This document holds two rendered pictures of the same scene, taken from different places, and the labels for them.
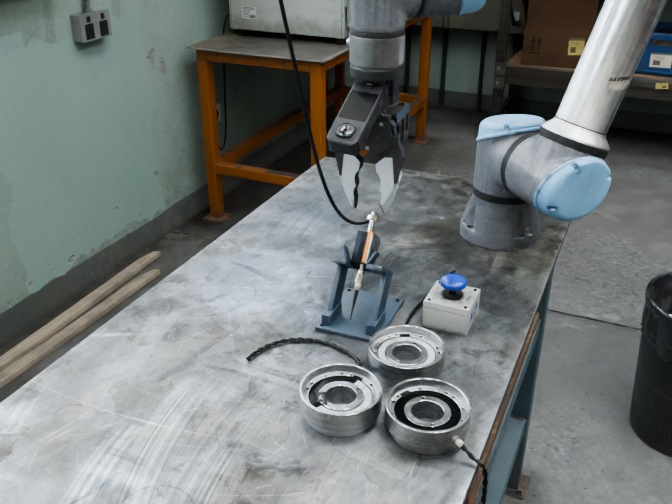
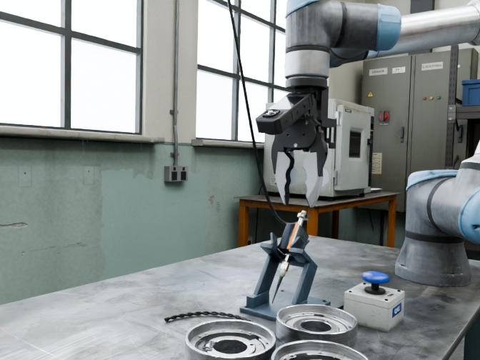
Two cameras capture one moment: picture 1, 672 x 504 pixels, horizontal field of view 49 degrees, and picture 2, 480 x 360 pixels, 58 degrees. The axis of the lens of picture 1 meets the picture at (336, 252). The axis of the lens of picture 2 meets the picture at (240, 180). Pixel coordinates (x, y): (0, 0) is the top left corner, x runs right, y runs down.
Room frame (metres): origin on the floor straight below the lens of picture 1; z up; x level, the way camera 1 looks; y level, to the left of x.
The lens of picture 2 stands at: (0.27, -0.13, 1.05)
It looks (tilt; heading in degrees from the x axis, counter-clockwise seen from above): 3 degrees down; 14
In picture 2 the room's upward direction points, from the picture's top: 1 degrees clockwise
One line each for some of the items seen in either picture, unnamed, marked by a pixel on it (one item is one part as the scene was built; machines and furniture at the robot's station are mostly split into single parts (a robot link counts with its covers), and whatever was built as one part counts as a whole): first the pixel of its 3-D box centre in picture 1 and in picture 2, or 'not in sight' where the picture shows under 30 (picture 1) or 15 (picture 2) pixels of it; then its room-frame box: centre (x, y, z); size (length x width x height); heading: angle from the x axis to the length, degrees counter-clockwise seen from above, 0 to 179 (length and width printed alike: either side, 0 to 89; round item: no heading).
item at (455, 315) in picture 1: (452, 304); (376, 303); (0.96, -0.18, 0.82); 0.08 x 0.07 x 0.05; 156
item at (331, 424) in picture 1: (340, 400); (230, 353); (0.74, -0.01, 0.82); 0.10 x 0.10 x 0.04
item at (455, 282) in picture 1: (452, 292); (374, 288); (0.96, -0.18, 0.85); 0.04 x 0.04 x 0.05
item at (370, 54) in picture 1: (374, 50); (305, 69); (1.01, -0.05, 1.20); 0.08 x 0.08 x 0.05
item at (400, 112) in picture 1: (376, 106); (307, 117); (1.02, -0.06, 1.12); 0.09 x 0.08 x 0.12; 157
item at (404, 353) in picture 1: (406, 357); (316, 332); (0.83, -0.10, 0.82); 0.10 x 0.10 x 0.04
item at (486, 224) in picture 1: (502, 209); (433, 253); (1.27, -0.31, 0.85); 0.15 x 0.15 x 0.10
